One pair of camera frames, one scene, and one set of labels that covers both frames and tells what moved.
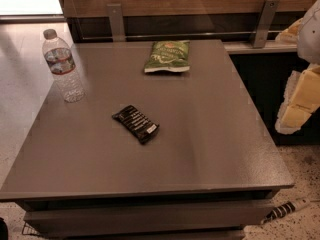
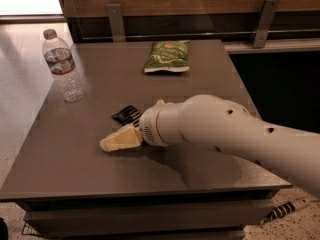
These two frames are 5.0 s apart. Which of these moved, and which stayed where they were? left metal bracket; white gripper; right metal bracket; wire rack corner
Moved: white gripper
Stayed: wire rack corner; right metal bracket; left metal bracket
